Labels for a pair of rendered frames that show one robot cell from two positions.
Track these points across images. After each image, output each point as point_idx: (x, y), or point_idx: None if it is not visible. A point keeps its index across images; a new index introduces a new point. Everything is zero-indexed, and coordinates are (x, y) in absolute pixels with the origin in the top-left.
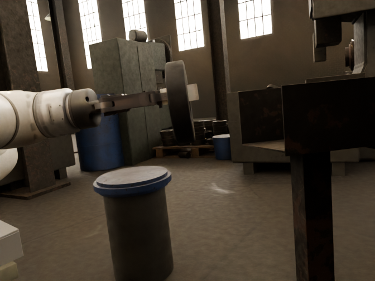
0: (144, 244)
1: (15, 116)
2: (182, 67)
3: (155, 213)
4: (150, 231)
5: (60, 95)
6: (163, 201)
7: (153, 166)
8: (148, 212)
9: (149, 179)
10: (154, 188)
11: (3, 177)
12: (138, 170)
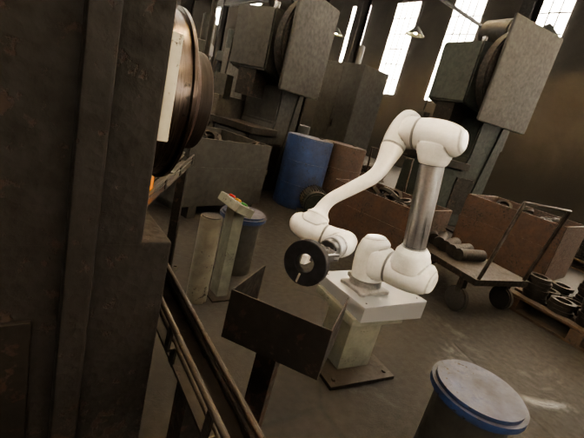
0: (419, 432)
1: (319, 237)
2: (296, 241)
3: (437, 423)
4: (425, 429)
5: (326, 237)
6: (454, 430)
7: (514, 416)
8: (433, 412)
9: (445, 384)
10: (438, 394)
11: (408, 291)
12: (500, 399)
